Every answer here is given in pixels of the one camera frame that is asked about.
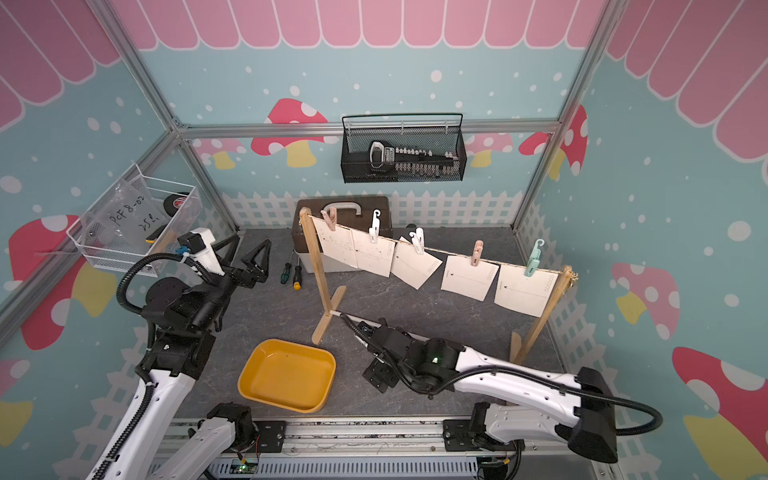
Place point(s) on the green handled screwdriver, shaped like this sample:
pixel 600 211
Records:
pixel 286 274

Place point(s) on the yellow plastic tray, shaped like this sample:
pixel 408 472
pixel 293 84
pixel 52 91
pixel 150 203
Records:
pixel 288 375

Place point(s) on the wooden clothesline rack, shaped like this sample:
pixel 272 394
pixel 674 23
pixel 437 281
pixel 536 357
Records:
pixel 519 347

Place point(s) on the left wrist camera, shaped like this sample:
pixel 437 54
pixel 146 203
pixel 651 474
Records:
pixel 198 244

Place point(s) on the white clothespin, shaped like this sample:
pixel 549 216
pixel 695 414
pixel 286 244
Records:
pixel 374 230
pixel 417 240

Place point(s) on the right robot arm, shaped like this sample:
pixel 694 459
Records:
pixel 520 403

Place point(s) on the black wire mesh basket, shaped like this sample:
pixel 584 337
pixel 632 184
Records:
pixel 440 132

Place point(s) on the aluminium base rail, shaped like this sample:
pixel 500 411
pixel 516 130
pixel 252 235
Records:
pixel 429 447

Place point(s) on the yellow handled screwdriver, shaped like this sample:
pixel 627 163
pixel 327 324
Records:
pixel 298 276

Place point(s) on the postcard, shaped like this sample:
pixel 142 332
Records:
pixel 374 257
pixel 337 245
pixel 463 278
pixel 524 294
pixel 412 267

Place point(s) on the brown lidded storage box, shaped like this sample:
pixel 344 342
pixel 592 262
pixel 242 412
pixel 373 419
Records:
pixel 353 212

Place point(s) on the green clothespin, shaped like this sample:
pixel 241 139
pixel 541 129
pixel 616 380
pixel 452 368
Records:
pixel 534 258

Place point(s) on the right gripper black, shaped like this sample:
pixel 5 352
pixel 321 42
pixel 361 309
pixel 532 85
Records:
pixel 376 367

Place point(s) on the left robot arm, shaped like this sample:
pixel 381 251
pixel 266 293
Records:
pixel 182 323

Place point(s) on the socket set in basket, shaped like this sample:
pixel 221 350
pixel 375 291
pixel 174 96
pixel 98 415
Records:
pixel 404 162

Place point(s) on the pink clothespin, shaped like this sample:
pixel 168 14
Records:
pixel 329 215
pixel 477 253

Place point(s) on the black tape roll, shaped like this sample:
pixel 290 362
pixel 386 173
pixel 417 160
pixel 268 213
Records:
pixel 173 203

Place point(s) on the white wire basket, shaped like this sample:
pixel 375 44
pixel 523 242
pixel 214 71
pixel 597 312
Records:
pixel 127 222

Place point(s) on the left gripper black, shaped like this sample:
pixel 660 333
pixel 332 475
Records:
pixel 248 280

